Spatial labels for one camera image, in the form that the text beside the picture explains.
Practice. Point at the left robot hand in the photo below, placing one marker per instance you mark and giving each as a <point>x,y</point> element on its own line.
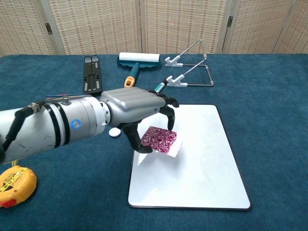
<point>130,103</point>

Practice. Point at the white round magnet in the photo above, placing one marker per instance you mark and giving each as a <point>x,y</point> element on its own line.
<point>114,133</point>

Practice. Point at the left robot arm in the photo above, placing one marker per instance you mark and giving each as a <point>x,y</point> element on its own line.
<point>48,130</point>

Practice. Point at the green whiteboard marker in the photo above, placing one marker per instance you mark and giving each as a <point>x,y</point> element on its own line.
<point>160,86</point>

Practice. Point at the white whiteboard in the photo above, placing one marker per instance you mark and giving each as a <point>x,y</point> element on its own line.
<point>204,168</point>

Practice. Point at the teal lint roller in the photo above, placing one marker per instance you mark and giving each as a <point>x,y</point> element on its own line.
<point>134,69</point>

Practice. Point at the black folded laptop stand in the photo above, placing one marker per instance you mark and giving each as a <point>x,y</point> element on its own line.
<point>92,74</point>

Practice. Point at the woven folding screen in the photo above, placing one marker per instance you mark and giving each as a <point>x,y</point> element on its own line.
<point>96,24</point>

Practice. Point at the blue tablecloth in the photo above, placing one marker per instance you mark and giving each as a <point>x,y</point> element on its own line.
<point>72,180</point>

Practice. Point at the black screen hinge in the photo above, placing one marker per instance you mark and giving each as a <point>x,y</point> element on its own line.
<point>230,21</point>
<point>49,28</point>

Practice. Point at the yellow tape measure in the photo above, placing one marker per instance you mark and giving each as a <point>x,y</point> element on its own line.
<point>16,185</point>

